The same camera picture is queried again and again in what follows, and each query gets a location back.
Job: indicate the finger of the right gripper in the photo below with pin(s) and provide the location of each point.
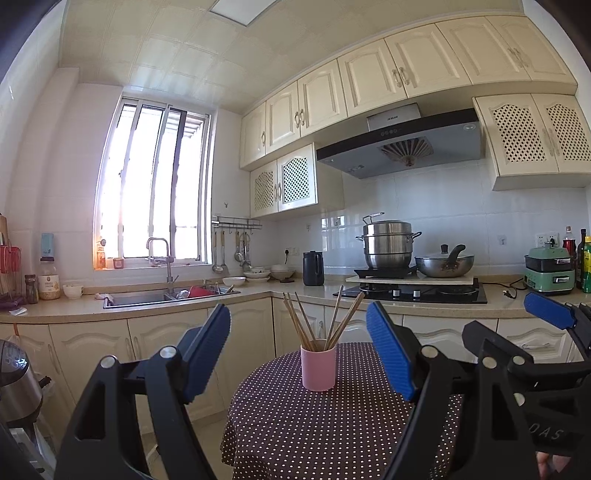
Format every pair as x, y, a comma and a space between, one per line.
571, 318

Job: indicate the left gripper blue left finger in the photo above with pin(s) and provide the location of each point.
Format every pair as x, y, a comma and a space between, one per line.
200, 348

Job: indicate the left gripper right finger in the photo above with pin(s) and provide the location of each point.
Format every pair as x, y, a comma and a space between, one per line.
403, 357

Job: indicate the wooden chopstick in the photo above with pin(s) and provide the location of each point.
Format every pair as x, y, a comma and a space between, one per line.
334, 318
334, 337
297, 324
293, 334

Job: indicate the bundle chopstick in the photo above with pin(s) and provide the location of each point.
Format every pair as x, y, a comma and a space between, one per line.
313, 341

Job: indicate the cream lower kitchen cabinets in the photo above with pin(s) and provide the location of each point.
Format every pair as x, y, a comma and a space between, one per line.
67, 346

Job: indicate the cream kitchen cabinets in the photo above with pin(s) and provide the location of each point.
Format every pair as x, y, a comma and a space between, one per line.
524, 89
67, 346

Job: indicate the kitchen window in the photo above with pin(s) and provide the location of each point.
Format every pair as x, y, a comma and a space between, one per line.
153, 192

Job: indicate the cream upper kitchen cabinets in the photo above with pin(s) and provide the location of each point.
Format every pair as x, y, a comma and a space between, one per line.
524, 89

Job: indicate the person's left hand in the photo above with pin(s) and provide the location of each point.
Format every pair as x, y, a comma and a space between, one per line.
552, 466

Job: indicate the green electric cooker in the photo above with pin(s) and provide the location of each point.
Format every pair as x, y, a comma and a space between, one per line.
549, 270

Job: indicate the pink cylindrical cup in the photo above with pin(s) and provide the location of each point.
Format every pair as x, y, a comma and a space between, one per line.
318, 367

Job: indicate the black gas stove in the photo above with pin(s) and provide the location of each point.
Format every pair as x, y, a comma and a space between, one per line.
409, 285

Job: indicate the steel sink with faucet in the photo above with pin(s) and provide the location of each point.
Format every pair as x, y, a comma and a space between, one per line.
170, 294

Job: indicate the brown polka dot tablecloth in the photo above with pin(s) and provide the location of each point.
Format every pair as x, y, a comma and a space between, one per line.
277, 429

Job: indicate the steel steamer pot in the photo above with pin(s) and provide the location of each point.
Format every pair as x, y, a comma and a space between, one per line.
387, 244

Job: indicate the hanging utensil rack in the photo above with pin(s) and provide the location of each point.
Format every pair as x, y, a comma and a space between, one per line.
240, 229

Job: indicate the black electric kettle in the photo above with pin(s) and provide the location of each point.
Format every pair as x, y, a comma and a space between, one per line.
313, 268

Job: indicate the steel appliance at left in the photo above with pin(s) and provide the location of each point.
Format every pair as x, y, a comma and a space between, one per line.
20, 388

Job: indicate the range hood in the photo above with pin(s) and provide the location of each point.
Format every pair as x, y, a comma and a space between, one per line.
443, 138

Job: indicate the steel wok with handle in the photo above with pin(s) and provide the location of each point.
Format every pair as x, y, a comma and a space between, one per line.
446, 263

